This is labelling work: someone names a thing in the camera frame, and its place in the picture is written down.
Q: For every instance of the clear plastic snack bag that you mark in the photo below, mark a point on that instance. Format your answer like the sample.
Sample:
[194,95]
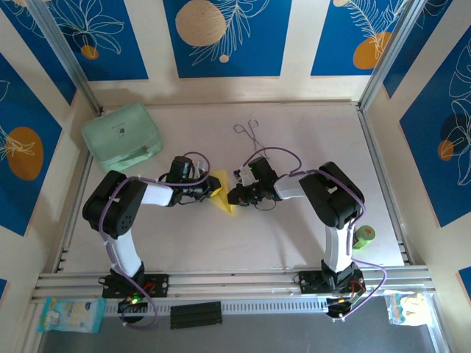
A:
[404,307]

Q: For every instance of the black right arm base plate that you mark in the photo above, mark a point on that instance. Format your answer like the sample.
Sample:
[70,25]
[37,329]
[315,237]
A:
[309,283]

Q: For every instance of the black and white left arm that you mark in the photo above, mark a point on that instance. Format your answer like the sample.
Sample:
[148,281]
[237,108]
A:
[117,213]

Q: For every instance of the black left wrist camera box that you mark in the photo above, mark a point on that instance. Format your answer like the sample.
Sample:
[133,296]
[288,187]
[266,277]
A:
[180,167]

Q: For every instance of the black ridged block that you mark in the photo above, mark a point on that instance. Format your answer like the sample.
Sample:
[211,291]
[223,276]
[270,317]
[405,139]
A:
[195,314]

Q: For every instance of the long aluminium frame rail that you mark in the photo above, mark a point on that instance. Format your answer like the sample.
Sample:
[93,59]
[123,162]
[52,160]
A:
[235,283]

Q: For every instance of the blue floral wall poster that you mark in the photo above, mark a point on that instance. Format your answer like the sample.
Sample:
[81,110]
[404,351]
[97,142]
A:
[22,191]
[257,55]
[423,165]
[121,36]
[331,36]

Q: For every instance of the aluminium side rail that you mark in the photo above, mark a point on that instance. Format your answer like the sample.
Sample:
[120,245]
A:
[382,184]
[71,228]

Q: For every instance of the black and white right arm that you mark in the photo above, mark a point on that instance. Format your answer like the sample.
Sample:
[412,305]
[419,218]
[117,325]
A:
[331,198]

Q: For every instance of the blue white wet wipes pack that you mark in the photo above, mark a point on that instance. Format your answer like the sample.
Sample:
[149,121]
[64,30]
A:
[73,314]

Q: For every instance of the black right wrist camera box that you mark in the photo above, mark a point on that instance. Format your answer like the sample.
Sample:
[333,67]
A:
[263,169]

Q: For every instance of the aluminium corner post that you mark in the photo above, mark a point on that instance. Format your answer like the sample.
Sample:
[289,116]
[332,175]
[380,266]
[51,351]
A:
[390,48]
[62,48]

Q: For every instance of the green tape roll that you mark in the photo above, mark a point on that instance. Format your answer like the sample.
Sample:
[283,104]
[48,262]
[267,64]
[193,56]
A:
[363,237]

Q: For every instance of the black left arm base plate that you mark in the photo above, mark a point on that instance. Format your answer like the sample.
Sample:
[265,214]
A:
[160,285]

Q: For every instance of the mint green zip pouch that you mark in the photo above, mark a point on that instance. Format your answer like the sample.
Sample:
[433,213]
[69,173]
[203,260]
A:
[117,136]

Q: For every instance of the yellow square paper sheet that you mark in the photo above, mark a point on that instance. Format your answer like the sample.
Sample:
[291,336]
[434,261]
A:
[225,200]

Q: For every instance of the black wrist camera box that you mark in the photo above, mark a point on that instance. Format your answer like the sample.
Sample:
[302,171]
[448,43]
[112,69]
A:
[263,169]
[180,167]

